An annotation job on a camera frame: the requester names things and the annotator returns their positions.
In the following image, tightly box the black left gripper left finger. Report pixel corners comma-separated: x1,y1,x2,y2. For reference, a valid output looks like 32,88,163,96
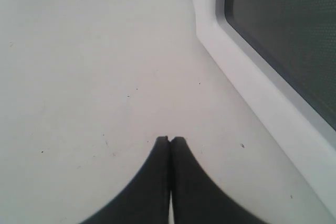
83,136,171,223

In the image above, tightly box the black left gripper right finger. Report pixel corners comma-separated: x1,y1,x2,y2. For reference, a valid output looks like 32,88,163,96
171,137,264,223

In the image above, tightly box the white microwave door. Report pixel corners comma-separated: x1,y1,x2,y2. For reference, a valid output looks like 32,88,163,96
200,0,335,213

